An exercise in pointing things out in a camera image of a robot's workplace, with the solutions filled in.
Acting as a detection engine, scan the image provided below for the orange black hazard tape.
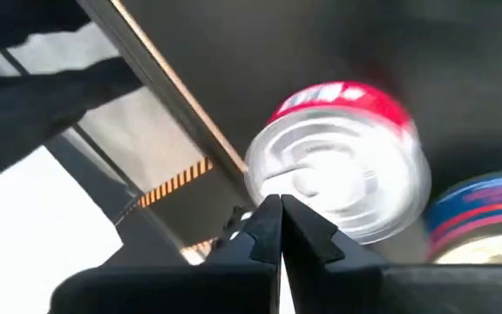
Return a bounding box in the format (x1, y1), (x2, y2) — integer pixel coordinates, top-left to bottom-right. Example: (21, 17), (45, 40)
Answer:
(137, 156), (214, 208)

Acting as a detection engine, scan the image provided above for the blue-label seafood can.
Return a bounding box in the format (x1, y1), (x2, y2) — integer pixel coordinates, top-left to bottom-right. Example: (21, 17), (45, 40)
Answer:
(423, 170), (502, 266)

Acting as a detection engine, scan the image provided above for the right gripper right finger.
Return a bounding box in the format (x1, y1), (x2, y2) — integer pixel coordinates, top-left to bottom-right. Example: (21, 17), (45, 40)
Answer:
(280, 194), (502, 314)

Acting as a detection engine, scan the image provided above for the red-label tuna can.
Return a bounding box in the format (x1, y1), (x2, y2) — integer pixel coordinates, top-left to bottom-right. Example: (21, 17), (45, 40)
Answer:
(242, 79), (433, 246)

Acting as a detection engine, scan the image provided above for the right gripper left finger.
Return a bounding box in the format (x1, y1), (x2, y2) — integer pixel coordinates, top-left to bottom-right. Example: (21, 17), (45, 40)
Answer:
(49, 194), (284, 314)

